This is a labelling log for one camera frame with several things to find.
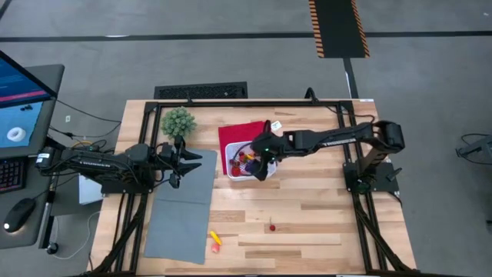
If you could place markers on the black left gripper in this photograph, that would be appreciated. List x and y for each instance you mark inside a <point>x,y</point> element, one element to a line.
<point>171,161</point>

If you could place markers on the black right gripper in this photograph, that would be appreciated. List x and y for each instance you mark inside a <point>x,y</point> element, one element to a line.
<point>271,146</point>

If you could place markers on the purple toy grapes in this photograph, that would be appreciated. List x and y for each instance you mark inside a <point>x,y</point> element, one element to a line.
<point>251,167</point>

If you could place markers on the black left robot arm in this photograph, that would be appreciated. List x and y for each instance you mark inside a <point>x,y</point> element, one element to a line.
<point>96,165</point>

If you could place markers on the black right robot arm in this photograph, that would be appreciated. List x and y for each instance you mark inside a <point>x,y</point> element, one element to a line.
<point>334,139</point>

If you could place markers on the small white paper tag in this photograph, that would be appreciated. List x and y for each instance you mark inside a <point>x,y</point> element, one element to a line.
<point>276,125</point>

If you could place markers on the red cloth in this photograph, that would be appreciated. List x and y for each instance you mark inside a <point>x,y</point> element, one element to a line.
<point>238,132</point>

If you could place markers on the white perforated plastic basket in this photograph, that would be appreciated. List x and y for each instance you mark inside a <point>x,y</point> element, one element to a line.
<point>227,161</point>

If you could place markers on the green potted plant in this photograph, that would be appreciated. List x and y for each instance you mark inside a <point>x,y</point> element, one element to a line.
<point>178,122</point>

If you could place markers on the red toy strawberry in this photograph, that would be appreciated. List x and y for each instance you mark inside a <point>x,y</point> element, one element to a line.
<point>235,171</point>

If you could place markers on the grey cloth mat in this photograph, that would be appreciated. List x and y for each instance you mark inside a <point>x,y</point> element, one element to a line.
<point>180,223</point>

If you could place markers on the black table clamp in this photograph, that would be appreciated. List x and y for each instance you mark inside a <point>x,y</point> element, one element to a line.
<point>311,94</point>

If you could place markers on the black keyboard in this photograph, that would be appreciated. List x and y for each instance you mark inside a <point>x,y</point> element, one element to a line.
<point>200,91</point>
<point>11,173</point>

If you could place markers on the pink toy peach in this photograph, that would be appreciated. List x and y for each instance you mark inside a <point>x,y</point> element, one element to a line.
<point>215,248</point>

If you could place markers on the white box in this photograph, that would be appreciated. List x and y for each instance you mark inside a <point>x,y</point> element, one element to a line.
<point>90,192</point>

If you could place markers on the black hazard-striped floor mat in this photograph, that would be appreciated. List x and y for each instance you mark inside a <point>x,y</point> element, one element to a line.
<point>338,29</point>

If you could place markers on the black stand pole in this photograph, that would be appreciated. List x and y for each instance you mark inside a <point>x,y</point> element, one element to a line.
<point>47,223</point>

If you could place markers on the grey operator desk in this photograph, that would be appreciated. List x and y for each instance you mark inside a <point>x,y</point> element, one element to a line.
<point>38,231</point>

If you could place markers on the black computer mouse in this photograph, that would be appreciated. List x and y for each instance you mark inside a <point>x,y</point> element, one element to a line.
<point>19,215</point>

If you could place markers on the computer monitor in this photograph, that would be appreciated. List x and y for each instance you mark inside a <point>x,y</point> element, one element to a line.
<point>15,84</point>

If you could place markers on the black aluminium table frame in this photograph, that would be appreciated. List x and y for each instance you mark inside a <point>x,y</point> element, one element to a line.
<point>250,104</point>

